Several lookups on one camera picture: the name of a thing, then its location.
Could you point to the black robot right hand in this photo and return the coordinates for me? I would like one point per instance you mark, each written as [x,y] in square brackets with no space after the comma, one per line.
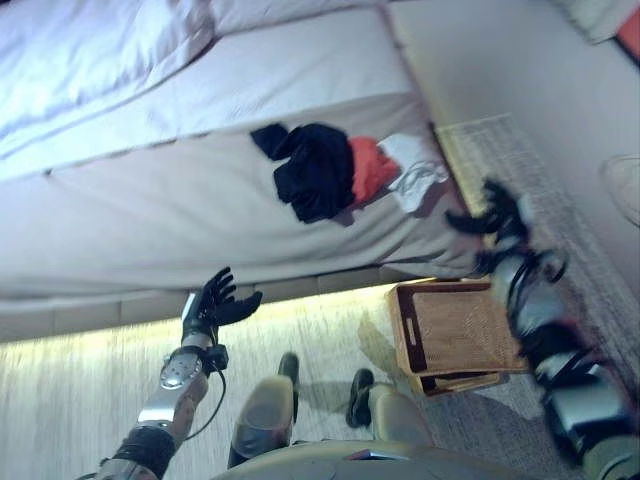
[500,215]

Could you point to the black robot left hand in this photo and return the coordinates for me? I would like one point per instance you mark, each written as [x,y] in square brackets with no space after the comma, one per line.
[220,307]

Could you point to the white garment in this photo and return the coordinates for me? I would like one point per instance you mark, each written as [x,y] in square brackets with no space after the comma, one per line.
[415,170]

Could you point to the red garment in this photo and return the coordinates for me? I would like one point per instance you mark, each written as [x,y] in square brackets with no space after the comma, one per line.
[372,170]

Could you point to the black garment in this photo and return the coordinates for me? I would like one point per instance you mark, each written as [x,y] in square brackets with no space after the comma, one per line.
[315,170]

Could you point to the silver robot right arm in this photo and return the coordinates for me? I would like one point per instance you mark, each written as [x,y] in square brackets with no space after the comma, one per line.
[550,340]

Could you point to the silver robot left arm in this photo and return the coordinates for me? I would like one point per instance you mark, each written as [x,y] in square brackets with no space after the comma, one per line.
[175,380]

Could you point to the beige upholstered bed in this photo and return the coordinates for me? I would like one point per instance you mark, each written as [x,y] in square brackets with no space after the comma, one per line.
[100,310]

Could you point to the tan wicker basket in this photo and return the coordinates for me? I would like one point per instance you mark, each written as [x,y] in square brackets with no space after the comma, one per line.
[450,330]

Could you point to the robot left leg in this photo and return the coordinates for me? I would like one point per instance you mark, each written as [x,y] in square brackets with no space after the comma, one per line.
[265,410]

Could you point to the robot leg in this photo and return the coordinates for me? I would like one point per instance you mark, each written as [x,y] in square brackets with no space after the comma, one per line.
[385,410]
[265,410]

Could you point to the grey striped rug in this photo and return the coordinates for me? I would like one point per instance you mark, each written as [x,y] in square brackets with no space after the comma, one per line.
[100,400]

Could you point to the robot right leg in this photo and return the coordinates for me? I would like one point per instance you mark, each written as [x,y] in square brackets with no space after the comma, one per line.
[385,410]

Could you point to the grey robot torso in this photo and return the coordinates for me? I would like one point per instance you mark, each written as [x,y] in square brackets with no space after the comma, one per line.
[350,465]

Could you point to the cream curtain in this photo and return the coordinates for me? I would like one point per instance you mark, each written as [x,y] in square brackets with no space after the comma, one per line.
[600,20]

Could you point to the white textured blanket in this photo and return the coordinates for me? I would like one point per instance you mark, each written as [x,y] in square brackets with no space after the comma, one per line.
[275,75]

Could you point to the smooth white duvet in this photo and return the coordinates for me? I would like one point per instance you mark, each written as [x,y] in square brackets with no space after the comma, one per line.
[75,60]

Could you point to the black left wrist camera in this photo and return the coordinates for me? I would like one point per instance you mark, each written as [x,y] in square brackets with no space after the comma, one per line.
[216,357]

